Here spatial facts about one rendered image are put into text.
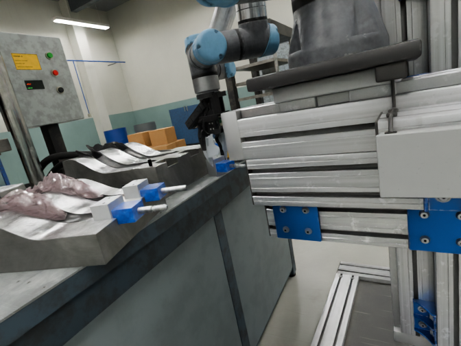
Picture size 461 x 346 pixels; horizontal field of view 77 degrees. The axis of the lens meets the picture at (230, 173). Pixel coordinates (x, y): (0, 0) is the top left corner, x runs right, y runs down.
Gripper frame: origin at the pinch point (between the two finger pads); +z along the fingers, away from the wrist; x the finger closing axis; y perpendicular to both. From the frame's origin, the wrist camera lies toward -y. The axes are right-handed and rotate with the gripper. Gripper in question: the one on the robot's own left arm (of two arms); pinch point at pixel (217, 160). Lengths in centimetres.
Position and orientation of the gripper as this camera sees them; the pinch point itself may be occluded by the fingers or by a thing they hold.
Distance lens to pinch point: 89.7
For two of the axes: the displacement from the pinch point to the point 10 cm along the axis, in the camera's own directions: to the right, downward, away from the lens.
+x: 6.3, -3.0, 7.1
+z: 1.9, 9.5, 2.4
